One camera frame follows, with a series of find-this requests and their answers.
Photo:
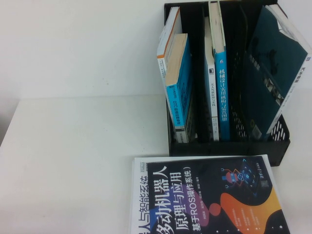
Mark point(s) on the dark book with orange shapes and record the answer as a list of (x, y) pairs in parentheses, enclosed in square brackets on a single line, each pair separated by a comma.
[(243, 214)]

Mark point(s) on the black mesh book stand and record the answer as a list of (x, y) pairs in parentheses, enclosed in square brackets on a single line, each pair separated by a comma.
[(237, 117)]

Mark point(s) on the cyan book with beige pages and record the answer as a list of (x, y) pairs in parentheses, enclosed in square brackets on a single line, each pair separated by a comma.
[(184, 73)]

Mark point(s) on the white book with orange stripe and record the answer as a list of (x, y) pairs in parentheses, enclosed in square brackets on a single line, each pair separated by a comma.
[(173, 22)]

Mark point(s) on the yellow and blue hardcover book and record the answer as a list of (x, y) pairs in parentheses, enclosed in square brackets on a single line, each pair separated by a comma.
[(221, 97)]

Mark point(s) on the thin white book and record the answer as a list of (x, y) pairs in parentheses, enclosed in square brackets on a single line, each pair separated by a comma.
[(209, 48)]

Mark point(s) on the dark teal book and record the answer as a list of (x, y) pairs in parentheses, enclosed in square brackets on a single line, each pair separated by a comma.
[(265, 80)]

